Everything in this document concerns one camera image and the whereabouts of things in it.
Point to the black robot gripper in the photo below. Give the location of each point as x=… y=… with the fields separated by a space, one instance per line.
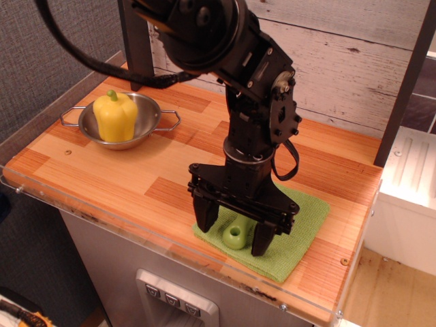
x=246 y=188

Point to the green handled grey spatula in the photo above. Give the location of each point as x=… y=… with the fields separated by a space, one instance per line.
x=236 y=233

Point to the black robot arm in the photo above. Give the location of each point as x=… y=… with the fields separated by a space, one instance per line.
x=223 y=38

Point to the small steel pot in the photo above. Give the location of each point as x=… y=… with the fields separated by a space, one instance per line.
x=148 y=119

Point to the clear acrylic edge guard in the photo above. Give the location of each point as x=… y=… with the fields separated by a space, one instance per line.
x=151 y=206

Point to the green woven cloth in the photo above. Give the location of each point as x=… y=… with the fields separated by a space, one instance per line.
x=286 y=250

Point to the silver dispenser button panel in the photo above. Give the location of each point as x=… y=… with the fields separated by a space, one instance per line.
x=168 y=304

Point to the grey toy fridge cabinet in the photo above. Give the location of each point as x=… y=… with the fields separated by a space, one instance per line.
x=112 y=261

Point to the yellow toy bell pepper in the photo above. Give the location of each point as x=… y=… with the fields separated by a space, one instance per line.
x=116 y=116

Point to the white toy sink unit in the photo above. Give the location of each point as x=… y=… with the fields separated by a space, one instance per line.
x=402 y=223

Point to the orange object at corner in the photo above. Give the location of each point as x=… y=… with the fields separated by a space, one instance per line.
x=34 y=320

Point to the dark right upright post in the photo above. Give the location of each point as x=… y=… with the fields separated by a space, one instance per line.
x=412 y=73

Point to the dark upright post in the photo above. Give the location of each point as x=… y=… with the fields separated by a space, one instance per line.
x=412 y=73
x=136 y=40

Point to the dark left upright post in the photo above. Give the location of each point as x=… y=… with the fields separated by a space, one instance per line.
x=136 y=40

